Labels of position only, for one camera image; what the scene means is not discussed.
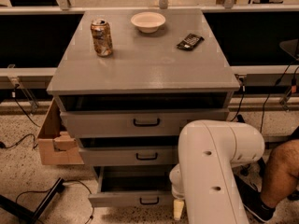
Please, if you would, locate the black sneaker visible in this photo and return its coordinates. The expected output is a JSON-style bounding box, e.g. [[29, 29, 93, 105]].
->
[[234, 175, 276, 223]]

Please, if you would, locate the white paper bowl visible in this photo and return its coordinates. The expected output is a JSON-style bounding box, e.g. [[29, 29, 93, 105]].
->
[[131, 12, 165, 34]]

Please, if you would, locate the grey top drawer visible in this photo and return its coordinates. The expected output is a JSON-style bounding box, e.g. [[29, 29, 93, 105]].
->
[[61, 109, 228, 138]]

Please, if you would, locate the black stand leg left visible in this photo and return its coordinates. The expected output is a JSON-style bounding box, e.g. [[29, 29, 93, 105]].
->
[[0, 177, 64, 224]]

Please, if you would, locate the black cable left wall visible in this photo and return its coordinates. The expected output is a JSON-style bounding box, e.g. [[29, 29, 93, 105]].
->
[[0, 83, 41, 150]]

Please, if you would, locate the crumpled soda can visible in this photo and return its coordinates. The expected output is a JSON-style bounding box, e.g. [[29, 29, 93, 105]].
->
[[91, 19, 113, 57]]

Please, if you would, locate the cardboard box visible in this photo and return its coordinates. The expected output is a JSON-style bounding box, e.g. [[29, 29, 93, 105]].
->
[[37, 101, 83, 165]]

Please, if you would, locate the black snack wrapper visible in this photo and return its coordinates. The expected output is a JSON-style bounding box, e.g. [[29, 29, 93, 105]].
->
[[177, 34, 204, 51]]

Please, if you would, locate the grey middle drawer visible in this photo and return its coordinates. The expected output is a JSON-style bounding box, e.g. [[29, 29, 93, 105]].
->
[[79, 146, 178, 166]]

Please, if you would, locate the grey drawer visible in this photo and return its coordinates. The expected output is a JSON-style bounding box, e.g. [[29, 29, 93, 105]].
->
[[89, 165, 173, 207], [79, 146, 178, 166], [61, 109, 228, 138]]

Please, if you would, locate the black stand leg right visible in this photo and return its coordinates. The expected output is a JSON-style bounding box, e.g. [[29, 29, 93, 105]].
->
[[237, 115, 245, 123]]

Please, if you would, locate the grey drawer cabinet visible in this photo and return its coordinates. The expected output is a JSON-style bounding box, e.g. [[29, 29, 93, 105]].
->
[[46, 8, 241, 173]]

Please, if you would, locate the black stand leg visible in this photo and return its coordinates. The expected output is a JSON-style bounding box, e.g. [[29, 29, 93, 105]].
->
[[0, 177, 64, 224], [237, 115, 245, 123]]

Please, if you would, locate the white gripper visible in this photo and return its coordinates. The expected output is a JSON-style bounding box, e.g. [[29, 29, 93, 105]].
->
[[169, 164, 185, 221]]

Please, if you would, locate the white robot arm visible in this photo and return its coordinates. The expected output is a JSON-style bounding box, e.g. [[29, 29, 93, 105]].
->
[[169, 120, 264, 224]]

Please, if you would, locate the black cable left floor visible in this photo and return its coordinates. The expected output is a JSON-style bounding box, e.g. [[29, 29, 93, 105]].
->
[[15, 179, 95, 224]]

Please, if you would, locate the person's bare leg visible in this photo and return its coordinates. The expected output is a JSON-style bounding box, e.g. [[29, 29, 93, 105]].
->
[[260, 139, 299, 208]]

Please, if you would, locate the grey bottom drawer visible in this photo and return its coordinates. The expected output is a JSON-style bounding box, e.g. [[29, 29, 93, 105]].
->
[[89, 165, 173, 207]]

